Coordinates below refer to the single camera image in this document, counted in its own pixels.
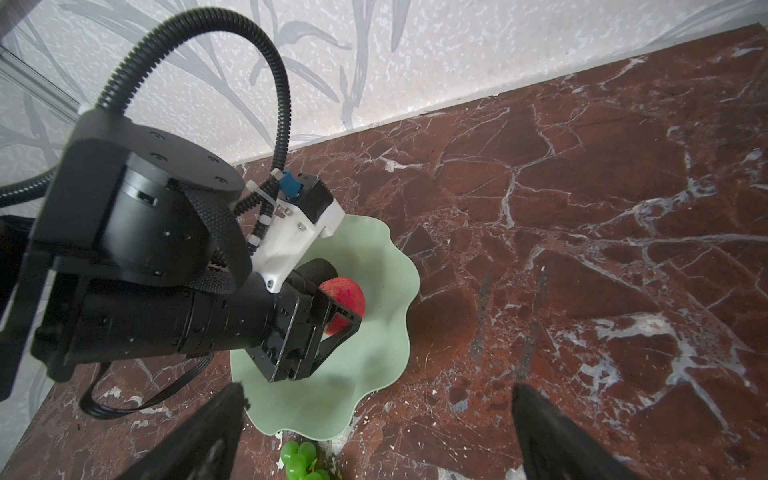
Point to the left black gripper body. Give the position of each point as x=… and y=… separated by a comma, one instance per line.
x=290, y=348

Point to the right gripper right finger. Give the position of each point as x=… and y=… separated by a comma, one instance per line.
x=554, y=447

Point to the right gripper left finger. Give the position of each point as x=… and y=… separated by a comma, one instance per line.
x=203, y=447

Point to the red fake apple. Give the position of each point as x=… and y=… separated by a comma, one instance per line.
x=350, y=295

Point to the green fake grape bunch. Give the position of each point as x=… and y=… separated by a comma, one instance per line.
x=300, y=462

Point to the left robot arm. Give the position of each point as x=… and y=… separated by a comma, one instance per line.
x=137, y=252

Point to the light green wavy fruit bowl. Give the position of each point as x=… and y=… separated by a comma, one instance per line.
x=321, y=407

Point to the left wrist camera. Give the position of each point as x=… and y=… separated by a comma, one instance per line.
x=310, y=213

